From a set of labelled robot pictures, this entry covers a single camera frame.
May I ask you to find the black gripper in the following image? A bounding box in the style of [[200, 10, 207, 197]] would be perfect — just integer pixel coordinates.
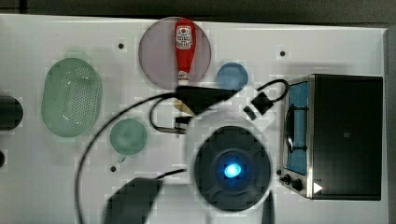
[[176, 86, 236, 115]]

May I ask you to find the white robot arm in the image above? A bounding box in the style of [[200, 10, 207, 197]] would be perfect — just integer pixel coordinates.
[[104, 86, 275, 224]]

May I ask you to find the green mug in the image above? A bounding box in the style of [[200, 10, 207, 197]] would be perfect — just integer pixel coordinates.
[[110, 119, 149, 163]]

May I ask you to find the blue round bowl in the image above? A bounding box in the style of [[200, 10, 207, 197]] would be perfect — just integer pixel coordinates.
[[216, 63, 248, 91]]

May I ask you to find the grey round plate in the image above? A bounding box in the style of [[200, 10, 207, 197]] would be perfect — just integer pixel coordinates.
[[138, 17, 211, 90]]

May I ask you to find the red plush ketchup bottle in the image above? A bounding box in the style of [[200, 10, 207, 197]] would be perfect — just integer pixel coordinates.
[[174, 18, 196, 86]]

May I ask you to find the green perforated colander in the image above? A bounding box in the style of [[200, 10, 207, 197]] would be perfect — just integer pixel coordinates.
[[41, 58, 102, 137]]

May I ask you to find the silver toaster oven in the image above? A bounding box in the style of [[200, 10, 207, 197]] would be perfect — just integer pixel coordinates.
[[277, 74, 384, 201]]

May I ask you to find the black round object left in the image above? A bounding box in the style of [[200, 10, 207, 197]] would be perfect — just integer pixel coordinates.
[[0, 96, 23, 131]]

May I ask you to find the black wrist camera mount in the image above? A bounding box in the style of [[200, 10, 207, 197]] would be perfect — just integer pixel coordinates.
[[243, 92, 274, 120]]

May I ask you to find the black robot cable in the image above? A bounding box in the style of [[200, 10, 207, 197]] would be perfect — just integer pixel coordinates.
[[74, 78, 290, 224]]

